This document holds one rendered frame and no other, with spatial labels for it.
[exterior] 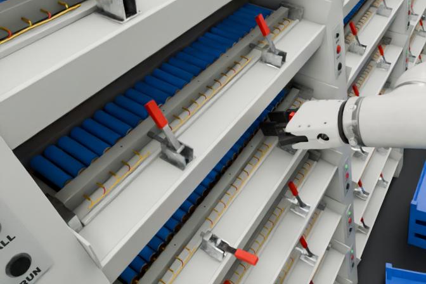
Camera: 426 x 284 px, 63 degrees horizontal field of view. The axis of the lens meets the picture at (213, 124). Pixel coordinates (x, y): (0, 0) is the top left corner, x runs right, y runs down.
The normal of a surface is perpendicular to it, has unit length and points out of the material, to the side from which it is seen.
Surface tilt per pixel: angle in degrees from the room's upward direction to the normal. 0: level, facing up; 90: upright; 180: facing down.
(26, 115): 108
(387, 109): 33
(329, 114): 13
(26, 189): 90
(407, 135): 84
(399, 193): 0
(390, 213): 0
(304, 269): 18
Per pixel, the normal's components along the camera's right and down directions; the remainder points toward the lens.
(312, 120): -0.48, -0.75
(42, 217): 0.78, 0.15
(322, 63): -0.57, 0.58
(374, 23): 0.00, -0.71
